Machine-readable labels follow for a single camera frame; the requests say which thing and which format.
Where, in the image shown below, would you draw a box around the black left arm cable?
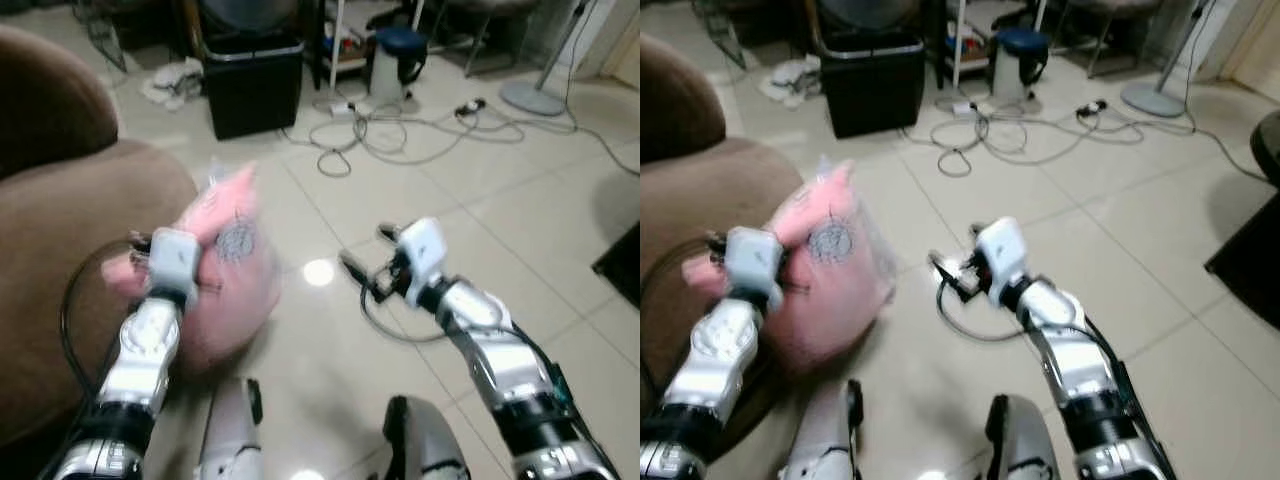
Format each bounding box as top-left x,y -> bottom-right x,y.
640,234 -> 728,401
57,234 -> 153,403

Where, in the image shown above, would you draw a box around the metal wire rack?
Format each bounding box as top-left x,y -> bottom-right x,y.
689,0 -> 747,67
70,0 -> 132,72

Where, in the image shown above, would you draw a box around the white pole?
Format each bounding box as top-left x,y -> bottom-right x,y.
950,0 -> 967,90
329,0 -> 347,92

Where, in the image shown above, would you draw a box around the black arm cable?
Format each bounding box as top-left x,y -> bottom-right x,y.
640,234 -> 728,401
938,288 -> 1029,344
359,292 -> 453,345
57,234 -> 153,403

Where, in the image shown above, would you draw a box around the brown sofa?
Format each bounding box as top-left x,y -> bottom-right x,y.
640,30 -> 807,443
0,25 -> 201,453

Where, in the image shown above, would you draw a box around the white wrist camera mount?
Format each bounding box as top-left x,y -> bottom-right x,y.
397,217 -> 449,306
975,217 -> 1032,301
147,227 -> 202,297
724,226 -> 785,302

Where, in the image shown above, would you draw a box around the silver robot leg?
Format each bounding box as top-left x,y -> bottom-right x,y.
195,377 -> 267,480
383,395 -> 472,480
985,394 -> 1062,480
780,378 -> 867,480

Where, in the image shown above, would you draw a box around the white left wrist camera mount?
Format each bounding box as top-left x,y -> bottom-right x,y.
724,226 -> 785,302
147,227 -> 202,297

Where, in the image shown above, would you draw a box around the white crumpled cloth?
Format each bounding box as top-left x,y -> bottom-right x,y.
140,57 -> 207,112
757,57 -> 827,110

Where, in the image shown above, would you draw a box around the silver robot left leg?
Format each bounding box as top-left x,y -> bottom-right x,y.
195,377 -> 267,480
780,378 -> 867,480

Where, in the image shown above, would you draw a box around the grey floor fan stand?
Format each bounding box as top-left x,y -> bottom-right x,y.
499,0 -> 592,119
1119,0 -> 1207,120

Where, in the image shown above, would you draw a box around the black box with silver rim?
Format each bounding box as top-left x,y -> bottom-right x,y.
818,30 -> 927,140
200,30 -> 306,142

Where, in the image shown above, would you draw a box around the metal leg chair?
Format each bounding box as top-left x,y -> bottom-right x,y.
439,0 -> 547,80
1059,0 -> 1167,80

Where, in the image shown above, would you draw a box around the grey floor cable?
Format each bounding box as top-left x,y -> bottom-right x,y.
899,98 -> 1273,187
279,98 -> 641,180

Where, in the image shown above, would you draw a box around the pink pillow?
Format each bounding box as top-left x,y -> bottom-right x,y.
104,164 -> 284,374
700,160 -> 899,377

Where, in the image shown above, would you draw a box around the silver robot right leg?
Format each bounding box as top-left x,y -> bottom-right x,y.
383,395 -> 472,480
985,394 -> 1062,480

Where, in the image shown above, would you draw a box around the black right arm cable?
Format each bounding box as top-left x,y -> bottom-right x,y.
938,288 -> 1029,344
359,292 -> 453,345

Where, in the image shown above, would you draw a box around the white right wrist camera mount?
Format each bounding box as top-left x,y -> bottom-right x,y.
975,217 -> 1032,301
397,217 -> 449,306

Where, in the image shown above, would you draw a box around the dark wooden furniture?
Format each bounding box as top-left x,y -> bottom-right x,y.
1204,108 -> 1280,332
591,220 -> 641,307

